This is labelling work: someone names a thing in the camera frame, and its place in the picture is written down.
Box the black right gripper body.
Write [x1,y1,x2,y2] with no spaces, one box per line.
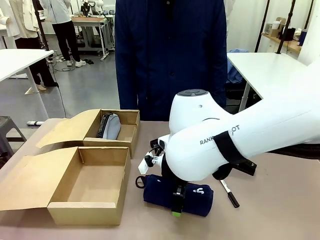
[160,154,188,196]

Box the navy blue bag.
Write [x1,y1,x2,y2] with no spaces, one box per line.
[135,174,214,218]

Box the open cardboard box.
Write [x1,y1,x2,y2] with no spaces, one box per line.
[0,145,132,227]

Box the cardboard box with grey pouch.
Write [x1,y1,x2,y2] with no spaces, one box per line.
[34,108,141,160]

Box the small cardboard box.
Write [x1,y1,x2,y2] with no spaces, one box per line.
[270,16,287,38]

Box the black marker pen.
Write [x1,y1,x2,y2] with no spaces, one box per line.
[219,179,241,209]

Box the grey zip pouch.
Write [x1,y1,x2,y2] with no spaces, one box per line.
[101,112,122,141]

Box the black ridged case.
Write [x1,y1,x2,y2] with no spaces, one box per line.
[95,113,111,139]

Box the blue cloth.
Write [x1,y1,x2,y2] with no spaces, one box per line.
[226,48,249,85]

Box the person in navy coat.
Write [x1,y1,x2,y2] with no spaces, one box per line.
[114,0,229,123]

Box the white table with blue cloth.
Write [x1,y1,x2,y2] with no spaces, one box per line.
[226,51,308,114]

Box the grey workbench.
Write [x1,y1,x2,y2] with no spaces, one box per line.
[70,14,116,62]

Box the grey metal stool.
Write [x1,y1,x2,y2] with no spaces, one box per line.
[0,115,28,161]

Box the wooden shelf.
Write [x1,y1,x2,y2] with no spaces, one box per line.
[260,31,302,55]

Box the thin black pole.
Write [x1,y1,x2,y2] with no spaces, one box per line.
[254,0,270,53]

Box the person in black trousers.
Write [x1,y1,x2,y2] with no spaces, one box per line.
[40,0,87,68]

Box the white table with white legs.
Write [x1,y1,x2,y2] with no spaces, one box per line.
[0,48,55,121]

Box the black square container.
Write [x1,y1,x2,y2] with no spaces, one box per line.
[282,27,296,42]

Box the black stand pole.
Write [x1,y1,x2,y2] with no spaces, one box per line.
[274,0,297,56]

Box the black tripod pole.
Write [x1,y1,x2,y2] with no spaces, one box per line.
[32,0,60,89]

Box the blue bottle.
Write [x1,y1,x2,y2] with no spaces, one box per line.
[298,28,308,47]

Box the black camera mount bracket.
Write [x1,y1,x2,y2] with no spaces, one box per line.
[144,139,166,166]

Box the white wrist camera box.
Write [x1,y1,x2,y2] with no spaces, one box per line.
[137,154,154,175]

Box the black cable sleeve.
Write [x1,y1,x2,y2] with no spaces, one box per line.
[211,163,235,181]

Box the black velcro strap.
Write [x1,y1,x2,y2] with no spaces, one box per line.
[214,129,255,166]

